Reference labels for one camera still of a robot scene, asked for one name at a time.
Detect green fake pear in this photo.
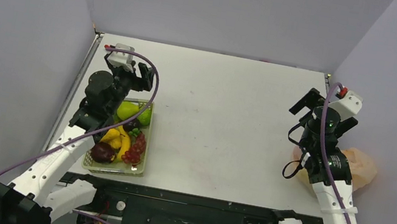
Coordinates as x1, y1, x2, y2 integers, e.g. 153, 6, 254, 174
116, 101, 139, 121

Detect red fake grapes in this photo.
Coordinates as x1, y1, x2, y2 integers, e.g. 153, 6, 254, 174
120, 133, 147, 166

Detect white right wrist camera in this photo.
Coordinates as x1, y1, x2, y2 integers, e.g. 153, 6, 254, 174
328, 86, 364, 121

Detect aluminium table frame rail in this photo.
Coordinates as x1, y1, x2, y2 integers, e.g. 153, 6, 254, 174
42, 32, 104, 151

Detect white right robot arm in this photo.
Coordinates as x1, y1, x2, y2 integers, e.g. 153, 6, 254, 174
265, 89, 358, 224

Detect green fake lime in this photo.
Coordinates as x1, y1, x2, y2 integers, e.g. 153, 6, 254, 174
137, 109, 152, 126

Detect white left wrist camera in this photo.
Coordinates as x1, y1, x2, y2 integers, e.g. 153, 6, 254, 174
104, 43, 135, 72

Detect yellow fake bananas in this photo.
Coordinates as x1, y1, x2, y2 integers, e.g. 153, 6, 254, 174
100, 126, 131, 162

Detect dark red fake fruit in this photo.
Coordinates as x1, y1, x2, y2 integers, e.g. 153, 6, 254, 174
90, 142, 116, 164

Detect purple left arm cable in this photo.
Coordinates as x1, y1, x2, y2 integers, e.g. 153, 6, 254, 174
0, 27, 173, 224

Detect small green fake grapes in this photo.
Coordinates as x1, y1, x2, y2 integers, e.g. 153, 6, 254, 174
127, 127, 141, 138

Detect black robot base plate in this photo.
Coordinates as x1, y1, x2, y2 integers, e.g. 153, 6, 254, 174
52, 171, 328, 224

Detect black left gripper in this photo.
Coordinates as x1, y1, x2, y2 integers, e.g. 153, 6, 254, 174
97, 56, 155, 121

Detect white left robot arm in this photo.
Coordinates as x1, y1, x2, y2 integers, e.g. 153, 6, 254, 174
0, 52, 159, 224

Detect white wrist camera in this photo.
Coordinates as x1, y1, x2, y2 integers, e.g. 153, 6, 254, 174
104, 43, 135, 72
328, 86, 364, 121

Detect orange plastic bag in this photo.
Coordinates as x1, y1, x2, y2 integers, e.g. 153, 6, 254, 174
291, 146, 378, 192

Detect green plastic basket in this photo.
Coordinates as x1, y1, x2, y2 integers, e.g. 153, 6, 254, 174
81, 104, 153, 175

